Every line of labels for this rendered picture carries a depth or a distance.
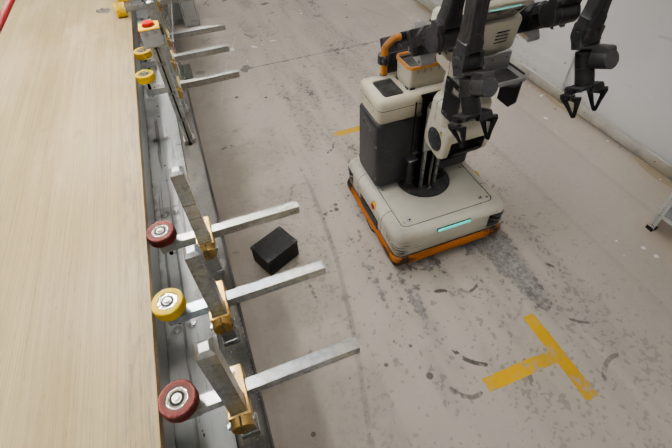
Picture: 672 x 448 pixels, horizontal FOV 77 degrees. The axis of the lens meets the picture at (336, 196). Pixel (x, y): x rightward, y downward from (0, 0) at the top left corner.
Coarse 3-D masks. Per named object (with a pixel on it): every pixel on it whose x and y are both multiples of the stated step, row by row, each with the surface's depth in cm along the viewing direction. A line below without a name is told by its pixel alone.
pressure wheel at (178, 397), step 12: (168, 384) 91; (180, 384) 91; (192, 384) 91; (168, 396) 89; (180, 396) 89; (192, 396) 89; (168, 408) 87; (180, 408) 87; (192, 408) 88; (168, 420) 88; (180, 420) 87
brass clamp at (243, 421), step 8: (240, 368) 98; (240, 376) 96; (240, 384) 95; (248, 400) 93; (248, 408) 91; (232, 416) 90; (240, 416) 90; (248, 416) 91; (232, 424) 90; (240, 424) 89; (248, 424) 90; (232, 432) 90; (240, 432) 91
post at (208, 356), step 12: (204, 348) 72; (216, 348) 74; (204, 360) 72; (216, 360) 73; (204, 372) 74; (216, 372) 76; (228, 372) 80; (216, 384) 79; (228, 384) 81; (228, 396) 84; (240, 396) 87; (228, 408) 88; (240, 408) 90
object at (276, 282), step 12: (312, 264) 119; (276, 276) 116; (288, 276) 116; (300, 276) 116; (312, 276) 119; (240, 288) 114; (252, 288) 114; (264, 288) 114; (276, 288) 116; (228, 300) 112; (240, 300) 114; (192, 312) 110; (204, 312) 112
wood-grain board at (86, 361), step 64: (0, 0) 265; (64, 0) 260; (128, 0) 256; (0, 64) 202; (64, 64) 200; (128, 64) 197; (0, 128) 164; (64, 128) 162; (128, 128) 160; (0, 192) 137; (64, 192) 136; (128, 192) 135; (0, 256) 118; (64, 256) 118; (128, 256) 117; (0, 320) 104; (64, 320) 103; (128, 320) 103; (0, 384) 93; (64, 384) 92; (128, 384) 92
